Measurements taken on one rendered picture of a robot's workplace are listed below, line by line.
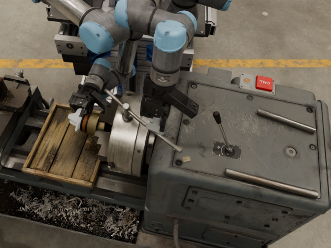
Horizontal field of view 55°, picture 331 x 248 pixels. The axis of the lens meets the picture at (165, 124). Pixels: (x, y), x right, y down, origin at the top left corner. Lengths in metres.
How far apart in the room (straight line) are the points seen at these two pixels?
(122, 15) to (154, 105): 0.25
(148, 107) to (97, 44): 0.34
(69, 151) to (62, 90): 1.40
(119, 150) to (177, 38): 0.50
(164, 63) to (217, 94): 0.42
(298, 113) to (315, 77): 2.09
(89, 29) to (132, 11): 0.27
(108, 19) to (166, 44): 0.42
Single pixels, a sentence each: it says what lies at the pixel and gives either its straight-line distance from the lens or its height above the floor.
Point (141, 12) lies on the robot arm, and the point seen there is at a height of 1.60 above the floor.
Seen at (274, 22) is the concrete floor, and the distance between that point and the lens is 3.67.
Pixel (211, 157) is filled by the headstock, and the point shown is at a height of 1.26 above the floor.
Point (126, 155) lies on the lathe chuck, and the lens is 1.11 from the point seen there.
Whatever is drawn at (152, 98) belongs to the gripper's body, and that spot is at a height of 1.44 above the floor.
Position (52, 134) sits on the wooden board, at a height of 0.89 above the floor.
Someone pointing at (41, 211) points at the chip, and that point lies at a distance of 1.73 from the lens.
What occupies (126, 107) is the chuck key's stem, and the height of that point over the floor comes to 1.32.
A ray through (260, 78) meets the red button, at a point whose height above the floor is 1.27.
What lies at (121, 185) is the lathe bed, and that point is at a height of 0.87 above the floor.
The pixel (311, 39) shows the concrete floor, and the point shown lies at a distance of 3.66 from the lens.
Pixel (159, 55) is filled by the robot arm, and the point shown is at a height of 1.59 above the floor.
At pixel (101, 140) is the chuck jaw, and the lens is 1.20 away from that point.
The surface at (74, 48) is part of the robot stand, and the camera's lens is 1.56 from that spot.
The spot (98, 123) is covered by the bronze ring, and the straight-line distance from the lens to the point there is 1.24.
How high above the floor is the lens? 2.15
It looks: 57 degrees down
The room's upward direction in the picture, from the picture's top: 8 degrees clockwise
